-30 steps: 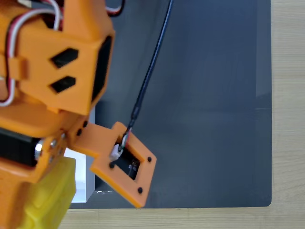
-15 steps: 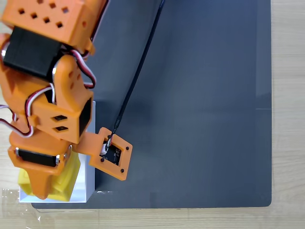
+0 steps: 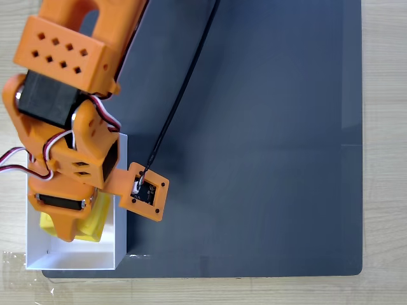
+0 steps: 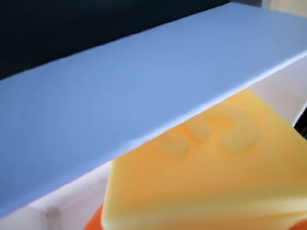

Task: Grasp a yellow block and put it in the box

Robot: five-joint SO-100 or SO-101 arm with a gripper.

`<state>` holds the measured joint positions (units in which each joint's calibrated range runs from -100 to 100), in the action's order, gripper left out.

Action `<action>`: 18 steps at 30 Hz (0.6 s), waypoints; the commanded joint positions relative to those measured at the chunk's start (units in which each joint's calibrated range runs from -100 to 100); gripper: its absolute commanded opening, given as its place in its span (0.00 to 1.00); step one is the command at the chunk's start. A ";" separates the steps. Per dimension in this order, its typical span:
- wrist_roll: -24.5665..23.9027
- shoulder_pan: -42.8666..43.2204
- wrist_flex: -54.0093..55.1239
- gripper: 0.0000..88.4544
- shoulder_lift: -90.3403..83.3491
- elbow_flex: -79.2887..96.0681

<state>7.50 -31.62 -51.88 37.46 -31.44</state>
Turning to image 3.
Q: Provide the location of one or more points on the orange camera mount with board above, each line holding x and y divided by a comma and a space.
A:
125, 187

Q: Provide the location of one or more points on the yellow square block with knob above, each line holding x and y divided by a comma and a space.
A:
95, 219

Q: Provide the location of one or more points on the clear adhesive tape piece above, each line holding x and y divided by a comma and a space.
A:
14, 260

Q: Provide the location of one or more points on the white open cardboard box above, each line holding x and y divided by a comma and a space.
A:
79, 259

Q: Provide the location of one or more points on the dark grey table mat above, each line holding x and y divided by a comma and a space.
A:
254, 127

